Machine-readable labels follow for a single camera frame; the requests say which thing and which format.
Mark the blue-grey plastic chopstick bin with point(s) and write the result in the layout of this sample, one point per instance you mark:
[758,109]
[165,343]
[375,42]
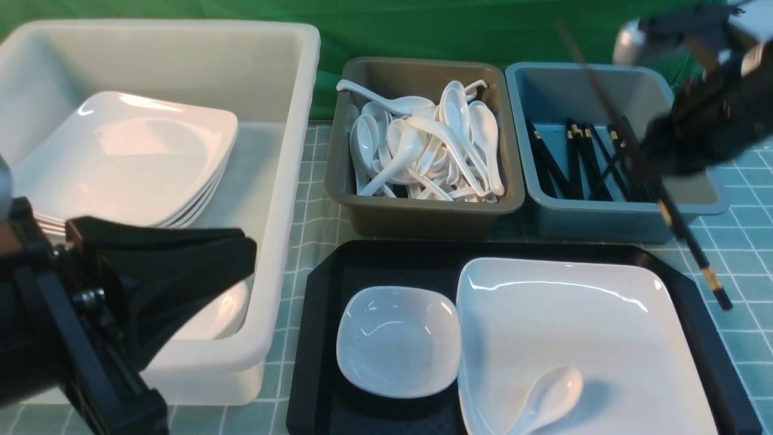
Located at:
[549,93]

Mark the teal checked tablecloth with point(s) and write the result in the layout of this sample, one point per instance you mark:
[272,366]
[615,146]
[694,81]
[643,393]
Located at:
[737,243]

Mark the white square rice plate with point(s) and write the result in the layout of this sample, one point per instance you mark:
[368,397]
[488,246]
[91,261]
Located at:
[615,323]

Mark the pile of black chopsticks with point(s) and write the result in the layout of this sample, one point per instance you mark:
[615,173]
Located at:
[578,161]

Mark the white square bowl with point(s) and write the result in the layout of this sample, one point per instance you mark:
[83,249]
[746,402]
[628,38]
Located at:
[399,342]

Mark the large white plastic tub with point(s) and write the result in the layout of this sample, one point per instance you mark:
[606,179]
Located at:
[263,72]

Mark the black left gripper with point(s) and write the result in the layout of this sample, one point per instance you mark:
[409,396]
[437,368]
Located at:
[154,280]

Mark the black chopstick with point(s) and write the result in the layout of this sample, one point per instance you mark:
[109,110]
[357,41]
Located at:
[676,217]

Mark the pile of white spoons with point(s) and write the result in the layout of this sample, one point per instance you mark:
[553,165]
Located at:
[444,151]

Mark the white bowl in tub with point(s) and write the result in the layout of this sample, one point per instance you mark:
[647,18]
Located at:
[218,318]

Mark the stack of white plates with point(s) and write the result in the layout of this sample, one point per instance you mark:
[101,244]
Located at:
[129,159]

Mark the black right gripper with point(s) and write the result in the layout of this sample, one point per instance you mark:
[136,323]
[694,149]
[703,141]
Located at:
[714,118]

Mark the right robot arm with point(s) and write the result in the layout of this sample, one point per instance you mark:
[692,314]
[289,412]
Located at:
[704,30]

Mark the green backdrop cloth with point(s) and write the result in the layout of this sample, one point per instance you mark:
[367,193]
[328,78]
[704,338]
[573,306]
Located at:
[495,32]

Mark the white ceramic spoon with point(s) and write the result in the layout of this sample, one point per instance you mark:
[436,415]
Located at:
[551,397]

